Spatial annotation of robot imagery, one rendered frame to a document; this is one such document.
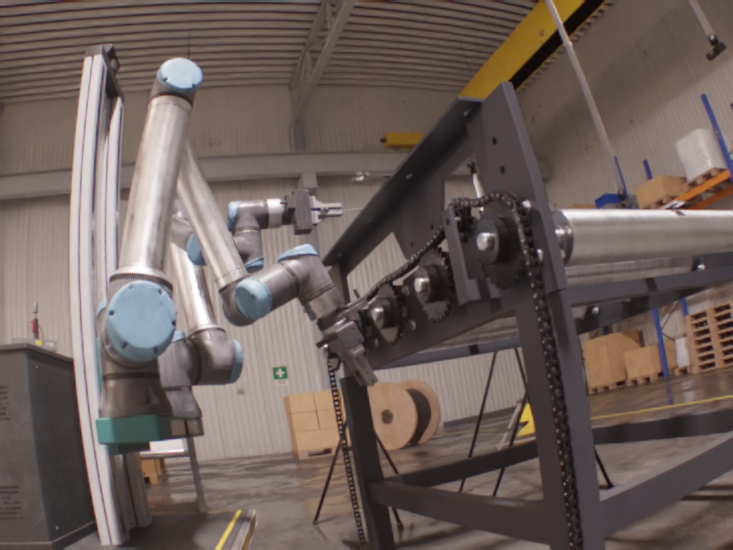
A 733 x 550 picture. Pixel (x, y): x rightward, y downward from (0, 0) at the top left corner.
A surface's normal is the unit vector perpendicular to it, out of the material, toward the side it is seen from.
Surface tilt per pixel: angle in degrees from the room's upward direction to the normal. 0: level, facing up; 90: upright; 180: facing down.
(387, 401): 90
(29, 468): 90
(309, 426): 90
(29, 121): 90
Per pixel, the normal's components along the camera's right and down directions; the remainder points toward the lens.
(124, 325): 0.54, -0.20
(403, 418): -0.66, -0.07
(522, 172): -0.93, 0.07
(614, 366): 0.32, -0.28
